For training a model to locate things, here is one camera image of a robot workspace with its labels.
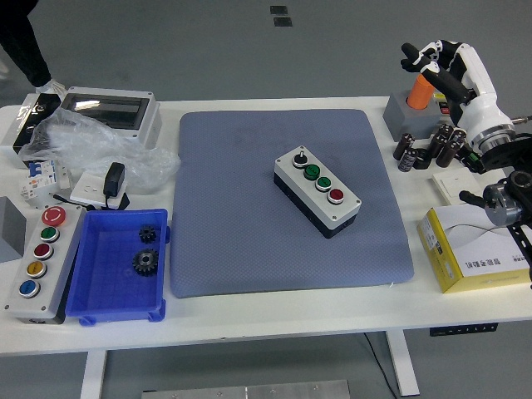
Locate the white table leg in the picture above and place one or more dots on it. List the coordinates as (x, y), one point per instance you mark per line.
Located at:
(403, 365)
(93, 374)

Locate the yellow white carton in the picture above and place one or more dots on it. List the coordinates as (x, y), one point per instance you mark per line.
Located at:
(457, 249)

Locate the black power adapter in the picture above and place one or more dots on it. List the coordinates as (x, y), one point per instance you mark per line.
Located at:
(114, 178)

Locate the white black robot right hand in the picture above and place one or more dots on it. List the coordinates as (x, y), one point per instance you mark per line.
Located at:
(478, 95)

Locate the white wall switch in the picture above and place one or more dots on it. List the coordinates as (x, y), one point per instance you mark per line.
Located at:
(453, 185)

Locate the four-button grey control box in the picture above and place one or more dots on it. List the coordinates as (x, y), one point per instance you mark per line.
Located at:
(316, 187)

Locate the large black gear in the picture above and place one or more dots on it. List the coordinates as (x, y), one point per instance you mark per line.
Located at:
(146, 262)

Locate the white wall socket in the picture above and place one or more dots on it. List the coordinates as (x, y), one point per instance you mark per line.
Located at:
(87, 189)

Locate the orange cylinder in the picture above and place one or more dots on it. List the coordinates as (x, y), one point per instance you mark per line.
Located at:
(419, 97)

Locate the grey metal block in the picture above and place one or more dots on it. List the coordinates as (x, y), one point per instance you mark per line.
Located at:
(10, 232)

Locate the white blue circuit breaker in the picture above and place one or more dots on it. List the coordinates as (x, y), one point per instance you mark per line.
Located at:
(41, 174)

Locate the white box with black panel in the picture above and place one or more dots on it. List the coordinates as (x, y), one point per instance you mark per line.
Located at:
(12, 124)

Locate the person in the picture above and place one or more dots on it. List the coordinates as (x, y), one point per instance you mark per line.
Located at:
(21, 41)

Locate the grey enclosure with clear lid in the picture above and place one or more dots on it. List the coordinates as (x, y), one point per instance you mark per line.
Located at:
(108, 109)

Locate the black desk control panel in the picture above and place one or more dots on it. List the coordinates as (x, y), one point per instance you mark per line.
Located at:
(463, 329)

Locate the dark floor outlet plate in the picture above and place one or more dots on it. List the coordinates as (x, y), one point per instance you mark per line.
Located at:
(278, 9)
(282, 21)

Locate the grey metal plate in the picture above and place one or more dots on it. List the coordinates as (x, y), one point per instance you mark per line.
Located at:
(249, 390)

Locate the grey base block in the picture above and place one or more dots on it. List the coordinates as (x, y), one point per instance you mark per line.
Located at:
(405, 120)

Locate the small black gear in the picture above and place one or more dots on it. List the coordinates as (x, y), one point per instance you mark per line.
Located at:
(147, 234)

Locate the clear plastic bag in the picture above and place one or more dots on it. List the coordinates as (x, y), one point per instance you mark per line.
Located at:
(104, 145)

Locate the dark brown capacitor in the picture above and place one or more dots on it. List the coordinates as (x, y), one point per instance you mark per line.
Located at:
(458, 137)
(404, 145)
(447, 154)
(444, 131)
(408, 161)
(436, 146)

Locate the blue plastic bin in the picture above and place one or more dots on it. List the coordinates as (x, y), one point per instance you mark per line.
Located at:
(108, 291)

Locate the short black capacitor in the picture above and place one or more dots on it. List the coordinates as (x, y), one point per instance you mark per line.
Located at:
(422, 160)

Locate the grey-blue padded mat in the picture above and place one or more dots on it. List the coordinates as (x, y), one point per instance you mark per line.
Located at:
(249, 208)

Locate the five-button grey control box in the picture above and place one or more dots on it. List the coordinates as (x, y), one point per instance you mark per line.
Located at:
(58, 257)

